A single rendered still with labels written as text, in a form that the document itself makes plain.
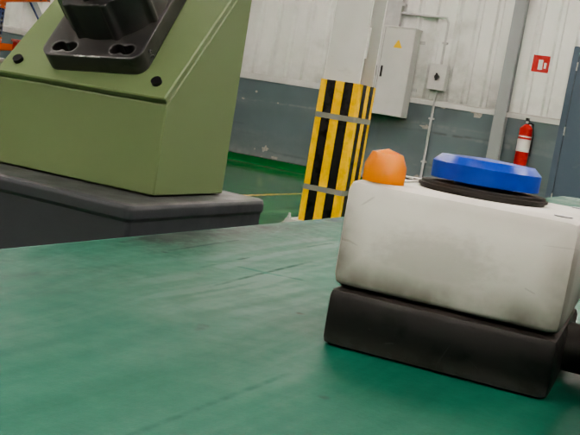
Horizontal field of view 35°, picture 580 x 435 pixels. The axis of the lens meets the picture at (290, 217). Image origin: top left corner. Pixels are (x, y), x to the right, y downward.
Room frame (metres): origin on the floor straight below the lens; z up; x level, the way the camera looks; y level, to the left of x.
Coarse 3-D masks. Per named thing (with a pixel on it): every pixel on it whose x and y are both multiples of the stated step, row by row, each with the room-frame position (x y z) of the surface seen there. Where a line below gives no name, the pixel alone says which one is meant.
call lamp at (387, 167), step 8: (376, 152) 0.32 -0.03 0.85; (384, 152) 0.32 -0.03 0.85; (392, 152) 0.32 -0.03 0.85; (368, 160) 0.33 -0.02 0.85; (376, 160) 0.32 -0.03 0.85; (384, 160) 0.32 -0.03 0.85; (392, 160) 0.32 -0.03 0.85; (400, 160) 0.32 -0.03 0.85; (368, 168) 0.32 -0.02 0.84; (376, 168) 0.32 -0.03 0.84; (384, 168) 0.32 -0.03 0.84; (392, 168) 0.32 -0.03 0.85; (400, 168) 0.32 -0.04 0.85; (368, 176) 0.32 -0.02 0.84; (376, 176) 0.32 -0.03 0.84; (384, 176) 0.32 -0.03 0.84; (392, 176) 0.32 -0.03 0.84; (400, 176) 0.32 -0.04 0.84; (392, 184) 0.32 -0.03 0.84; (400, 184) 0.32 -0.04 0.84
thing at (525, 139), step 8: (536, 56) 11.35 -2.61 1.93; (544, 56) 11.31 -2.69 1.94; (536, 64) 11.34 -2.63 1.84; (544, 64) 11.31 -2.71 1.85; (528, 120) 11.20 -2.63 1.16; (520, 128) 11.21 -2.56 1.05; (528, 128) 11.17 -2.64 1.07; (520, 136) 11.19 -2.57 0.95; (528, 136) 11.16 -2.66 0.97; (520, 144) 11.17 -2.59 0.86; (528, 144) 11.17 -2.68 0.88; (520, 152) 11.17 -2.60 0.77; (528, 152) 11.20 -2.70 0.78; (520, 160) 11.16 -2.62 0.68
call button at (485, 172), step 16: (448, 160) 0.33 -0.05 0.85; (464, 160) 0.33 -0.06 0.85; (480, 160) 0.33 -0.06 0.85; (448, 176) 0.33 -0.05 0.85; (464, 176) 0.33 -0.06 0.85; (480, 176) 0.33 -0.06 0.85; (496, 176) 0.33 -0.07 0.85; (512, 176) 0.33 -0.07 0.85; (528, 176) 0.33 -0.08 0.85; (512, 192) 0.34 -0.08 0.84; (528, 192) 0.33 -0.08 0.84
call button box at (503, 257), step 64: (384, 192) 0.32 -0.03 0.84; (448, 192) 0.33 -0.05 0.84; (384, 256) 0.32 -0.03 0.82; (448, 256) 0.31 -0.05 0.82; (512, 256) 0.30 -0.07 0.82; (576, 256) 0.30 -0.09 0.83; (384, 320) 0.31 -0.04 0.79; (448, 320) 0.31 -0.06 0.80; (512, 320) 0.30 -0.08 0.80; (576, 320) 0.36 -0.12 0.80; (512, 384) 0.30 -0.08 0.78
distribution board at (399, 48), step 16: (432, 16) 11.87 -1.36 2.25; (384, 32) 11.90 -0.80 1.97; (400, 32) 11.81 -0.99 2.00; (416, 32) 11.76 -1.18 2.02; (384, 48) 11.89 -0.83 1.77; (400, 48) 11.80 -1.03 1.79; (416, 48) 11.86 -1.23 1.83; (384, 64) 11.87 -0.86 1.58; (400, 64) 11.78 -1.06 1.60; (432, 64) 11.76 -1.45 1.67; (384, 80) 11.86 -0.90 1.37; (400, 80) 11.77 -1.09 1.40; (432, 80) 11.74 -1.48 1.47; (384, 96) 11.84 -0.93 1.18; (400, 96) 11.75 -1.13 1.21; (384, 112) 11.83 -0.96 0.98; (400, 112) 11.74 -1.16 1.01; (432, 112) 11.78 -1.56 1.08
